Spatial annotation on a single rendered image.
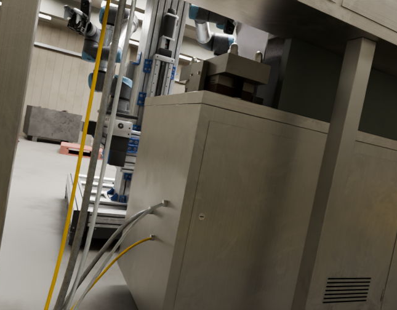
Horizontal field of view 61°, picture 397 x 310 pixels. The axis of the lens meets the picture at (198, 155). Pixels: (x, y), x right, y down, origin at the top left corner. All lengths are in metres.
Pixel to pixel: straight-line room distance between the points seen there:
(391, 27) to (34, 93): 8.97
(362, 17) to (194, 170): 0.64
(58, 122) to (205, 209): 7.48
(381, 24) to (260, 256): 0.81
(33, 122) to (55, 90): 1.57
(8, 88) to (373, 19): 0.95
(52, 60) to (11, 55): 8.92
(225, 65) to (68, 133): 7.54
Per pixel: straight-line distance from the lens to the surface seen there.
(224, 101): 1.04
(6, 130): 0.74
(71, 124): 8.46
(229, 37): 2.19
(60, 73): 9.62
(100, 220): 2.07
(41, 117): 8.33
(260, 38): 1.32
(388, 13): 1.18
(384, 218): 1.61
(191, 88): 1.21
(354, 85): 1.11
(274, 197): 1.18
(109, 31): 2.25
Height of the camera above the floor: 0.75
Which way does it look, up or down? 3 degrees down
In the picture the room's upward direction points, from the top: 11 degrees clockwise
